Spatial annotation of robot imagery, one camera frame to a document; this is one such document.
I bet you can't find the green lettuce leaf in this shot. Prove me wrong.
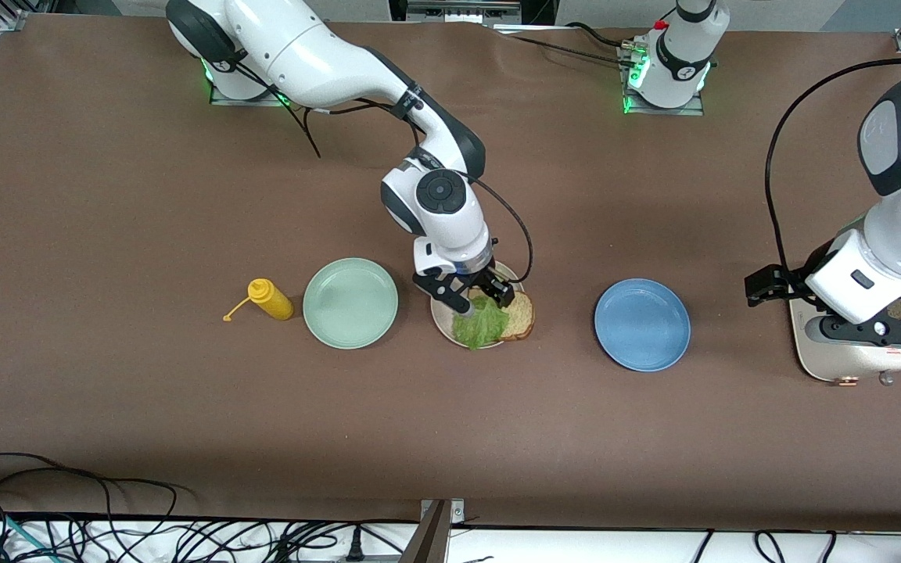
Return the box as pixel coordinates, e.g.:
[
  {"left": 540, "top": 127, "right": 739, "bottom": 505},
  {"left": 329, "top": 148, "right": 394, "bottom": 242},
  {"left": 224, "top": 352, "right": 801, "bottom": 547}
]
[{"left": 451, "top": 293, "right": 511, "bottom": 351}]

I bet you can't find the yellow mustard squeeze bottle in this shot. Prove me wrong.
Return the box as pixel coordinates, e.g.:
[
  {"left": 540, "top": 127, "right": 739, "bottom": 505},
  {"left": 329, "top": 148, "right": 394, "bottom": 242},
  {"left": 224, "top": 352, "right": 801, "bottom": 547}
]
[{"left": 223, "top": 278, "right": 294, "bottom": 322}]

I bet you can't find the beige plate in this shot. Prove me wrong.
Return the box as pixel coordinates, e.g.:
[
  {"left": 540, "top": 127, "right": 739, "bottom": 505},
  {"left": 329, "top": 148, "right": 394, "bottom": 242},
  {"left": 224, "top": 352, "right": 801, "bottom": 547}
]
[{"left": 430, "top": 260, "right": 529, "bottom": 350}]

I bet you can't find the mint green plate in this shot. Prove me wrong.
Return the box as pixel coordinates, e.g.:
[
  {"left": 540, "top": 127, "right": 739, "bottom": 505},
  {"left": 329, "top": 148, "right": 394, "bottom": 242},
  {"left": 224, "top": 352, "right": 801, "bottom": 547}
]
[{"left": 303, "top": 257, "right": 400, "bottom": 350}]

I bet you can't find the blue plate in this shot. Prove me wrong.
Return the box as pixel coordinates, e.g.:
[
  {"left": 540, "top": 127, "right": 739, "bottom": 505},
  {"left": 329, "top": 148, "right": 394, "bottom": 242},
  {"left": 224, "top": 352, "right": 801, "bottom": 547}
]
[{"left": 594, "top": 278, "right": 691, "bottom": 372}]

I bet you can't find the cream white toaster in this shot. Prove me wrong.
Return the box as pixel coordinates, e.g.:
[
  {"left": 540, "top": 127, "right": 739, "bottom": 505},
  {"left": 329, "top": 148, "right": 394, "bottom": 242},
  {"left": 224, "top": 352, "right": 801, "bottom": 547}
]
[{"left": 788, "top": 285, "right": 901, "bottom": 388}]

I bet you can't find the grey power strip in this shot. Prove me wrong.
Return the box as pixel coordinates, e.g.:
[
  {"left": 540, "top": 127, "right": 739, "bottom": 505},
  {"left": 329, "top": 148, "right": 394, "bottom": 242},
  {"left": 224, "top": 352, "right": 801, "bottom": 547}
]
[{"left": 294, "top": 552, "right": 408, "bottom": 563}]

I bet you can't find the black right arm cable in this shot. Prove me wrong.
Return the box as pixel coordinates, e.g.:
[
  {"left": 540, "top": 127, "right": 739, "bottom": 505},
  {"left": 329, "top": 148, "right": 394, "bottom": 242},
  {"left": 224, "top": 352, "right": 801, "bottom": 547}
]
[{"left": 235, "top": 63, "right": 534, "bottom": 284}]

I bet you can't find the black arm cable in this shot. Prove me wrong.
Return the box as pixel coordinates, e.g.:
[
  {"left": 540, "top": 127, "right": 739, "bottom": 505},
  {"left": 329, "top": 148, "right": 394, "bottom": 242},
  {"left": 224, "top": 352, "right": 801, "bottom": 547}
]
[
  {"left": 235, "top": 63, "right": 534, "bottom": 284},
  {"left": 765, "top": 56, "right": 901, "bottom": 284}
]

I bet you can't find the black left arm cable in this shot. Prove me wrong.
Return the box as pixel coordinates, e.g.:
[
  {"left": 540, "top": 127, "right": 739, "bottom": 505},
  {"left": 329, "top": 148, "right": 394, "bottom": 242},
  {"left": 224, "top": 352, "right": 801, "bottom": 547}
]
[{"left": 765, "top": 56, "right": 901, "bottom": 284}]

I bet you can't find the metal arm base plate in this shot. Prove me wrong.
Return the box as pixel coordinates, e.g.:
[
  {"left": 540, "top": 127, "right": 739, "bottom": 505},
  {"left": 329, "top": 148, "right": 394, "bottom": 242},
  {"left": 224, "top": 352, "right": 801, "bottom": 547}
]
[
  {"left": 619, "top": 39, "right": 707, "bottom": 117},
  {"left": 208, "top": 74, "right": 295, "bottom": 107}
]

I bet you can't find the aluminium table edge bracket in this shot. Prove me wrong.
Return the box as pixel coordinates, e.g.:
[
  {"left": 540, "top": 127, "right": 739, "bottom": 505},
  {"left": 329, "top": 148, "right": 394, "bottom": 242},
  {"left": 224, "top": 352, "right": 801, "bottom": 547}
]
[{"left": 406, "top": 498, "right": 467, "bottom": 563}]

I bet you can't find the black base cable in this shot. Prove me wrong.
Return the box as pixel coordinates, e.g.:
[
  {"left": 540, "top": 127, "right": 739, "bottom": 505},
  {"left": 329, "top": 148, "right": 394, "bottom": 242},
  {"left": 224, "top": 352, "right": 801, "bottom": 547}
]
[
  {"left": 497, "top": 30, "right": 643, "bottom": 65},
  {"left": 564, "top": 21, "right": 639, "bottom": 49}
]

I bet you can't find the aluminium frame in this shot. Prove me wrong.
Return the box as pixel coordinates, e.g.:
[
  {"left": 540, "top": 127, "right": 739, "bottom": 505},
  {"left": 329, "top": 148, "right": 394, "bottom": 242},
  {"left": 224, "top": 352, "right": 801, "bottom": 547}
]
[{"left": 406, "top": 0, "right": 523, "bottom": 26}]

